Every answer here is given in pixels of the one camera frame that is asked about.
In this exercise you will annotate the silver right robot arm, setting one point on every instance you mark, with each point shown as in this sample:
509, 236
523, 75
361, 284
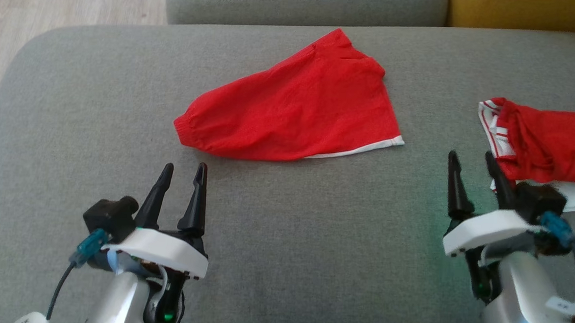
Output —
521, 302

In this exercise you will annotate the wide grey sofa seat cushion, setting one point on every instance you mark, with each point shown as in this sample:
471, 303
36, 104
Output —
284, 220

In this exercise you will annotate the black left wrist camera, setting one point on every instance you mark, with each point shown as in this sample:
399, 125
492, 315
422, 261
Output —
110, 216

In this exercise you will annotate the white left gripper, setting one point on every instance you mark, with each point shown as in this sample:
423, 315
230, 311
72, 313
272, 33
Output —
164, 251

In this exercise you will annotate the red white basketball shorts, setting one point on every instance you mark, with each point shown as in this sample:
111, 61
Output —
295, 108

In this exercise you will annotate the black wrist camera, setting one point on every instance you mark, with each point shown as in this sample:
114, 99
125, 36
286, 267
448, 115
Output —
110, 216
541, 202

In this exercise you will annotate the red white basketball jersey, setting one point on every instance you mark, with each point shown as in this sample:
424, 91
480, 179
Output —
554, 141

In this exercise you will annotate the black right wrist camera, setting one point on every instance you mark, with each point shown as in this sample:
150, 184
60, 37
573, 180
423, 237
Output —
541, 202

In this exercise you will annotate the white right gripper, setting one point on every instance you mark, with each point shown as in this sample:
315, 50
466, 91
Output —
490, 231

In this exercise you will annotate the grey sofa backrest cushion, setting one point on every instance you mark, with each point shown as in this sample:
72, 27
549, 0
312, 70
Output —
305, 7

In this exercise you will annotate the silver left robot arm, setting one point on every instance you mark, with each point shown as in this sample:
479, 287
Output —
118, 300

